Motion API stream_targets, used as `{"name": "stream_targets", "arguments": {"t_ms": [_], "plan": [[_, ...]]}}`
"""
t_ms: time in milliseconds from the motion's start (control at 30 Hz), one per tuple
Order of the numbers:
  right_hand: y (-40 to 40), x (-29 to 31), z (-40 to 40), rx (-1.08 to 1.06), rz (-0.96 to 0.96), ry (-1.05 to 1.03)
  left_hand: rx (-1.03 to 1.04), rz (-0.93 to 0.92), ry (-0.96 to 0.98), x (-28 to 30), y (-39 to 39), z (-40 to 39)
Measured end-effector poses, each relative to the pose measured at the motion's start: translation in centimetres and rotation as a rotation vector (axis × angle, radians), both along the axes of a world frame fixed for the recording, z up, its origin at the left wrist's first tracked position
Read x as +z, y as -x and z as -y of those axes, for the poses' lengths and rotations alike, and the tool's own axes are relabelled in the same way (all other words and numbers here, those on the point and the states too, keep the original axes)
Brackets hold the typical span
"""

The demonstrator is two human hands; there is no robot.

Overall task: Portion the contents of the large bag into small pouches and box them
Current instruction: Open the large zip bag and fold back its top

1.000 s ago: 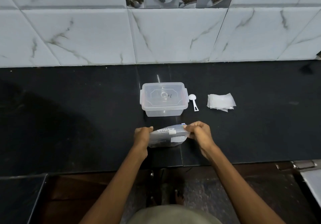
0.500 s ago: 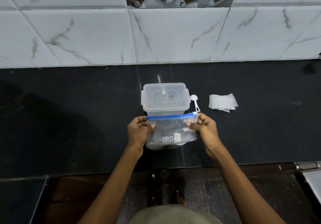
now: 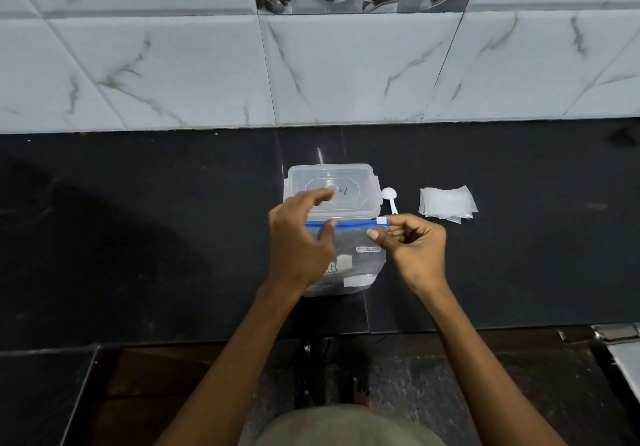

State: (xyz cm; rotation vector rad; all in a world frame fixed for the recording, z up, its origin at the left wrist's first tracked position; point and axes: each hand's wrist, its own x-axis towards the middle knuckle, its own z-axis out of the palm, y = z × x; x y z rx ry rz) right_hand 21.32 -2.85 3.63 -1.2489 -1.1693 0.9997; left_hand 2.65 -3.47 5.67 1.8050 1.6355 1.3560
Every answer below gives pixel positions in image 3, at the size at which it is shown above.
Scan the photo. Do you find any stack of small clear bags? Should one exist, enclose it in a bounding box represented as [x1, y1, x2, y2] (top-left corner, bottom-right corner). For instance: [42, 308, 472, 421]
[418, 185, 479, 225]

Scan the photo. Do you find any person's grey garment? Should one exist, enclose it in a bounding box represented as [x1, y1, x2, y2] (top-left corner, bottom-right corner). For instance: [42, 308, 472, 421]
[251, 404, 449, 446]

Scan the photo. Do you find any clear plastic container with lid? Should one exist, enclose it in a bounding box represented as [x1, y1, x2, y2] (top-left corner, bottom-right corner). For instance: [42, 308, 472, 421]
[283, 163, 384, 222]

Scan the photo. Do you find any person's left hand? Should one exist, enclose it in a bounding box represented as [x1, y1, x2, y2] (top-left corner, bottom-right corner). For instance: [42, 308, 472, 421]
[267, 188, 339, 295]

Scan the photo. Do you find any person's left forearm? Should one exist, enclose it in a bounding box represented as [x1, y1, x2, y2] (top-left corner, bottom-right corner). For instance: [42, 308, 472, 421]
[154, 281, 303, 446]

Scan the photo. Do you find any person's foot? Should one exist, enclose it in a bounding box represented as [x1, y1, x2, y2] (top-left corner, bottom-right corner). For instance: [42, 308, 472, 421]
[345, 376, 373, 409]

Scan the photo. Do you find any person's right hand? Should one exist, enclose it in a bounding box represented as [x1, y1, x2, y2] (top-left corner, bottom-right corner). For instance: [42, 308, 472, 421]
[366, 213, 449, 297]

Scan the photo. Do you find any black cabinet panel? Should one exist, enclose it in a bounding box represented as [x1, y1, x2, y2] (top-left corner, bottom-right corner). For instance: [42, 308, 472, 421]
[0, 344, 101, 446]

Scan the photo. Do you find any clear zip bag blue slider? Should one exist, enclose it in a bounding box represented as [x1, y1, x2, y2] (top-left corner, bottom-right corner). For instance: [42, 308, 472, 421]
[302, 217, 390, 298]

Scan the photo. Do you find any person's right forearm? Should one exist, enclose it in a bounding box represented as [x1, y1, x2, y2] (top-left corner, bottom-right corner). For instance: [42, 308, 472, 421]
[422, 283, 568, 446]

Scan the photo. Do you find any metal fixture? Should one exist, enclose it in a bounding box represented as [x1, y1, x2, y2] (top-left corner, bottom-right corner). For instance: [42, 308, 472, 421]
[557, 323, 640, 347]

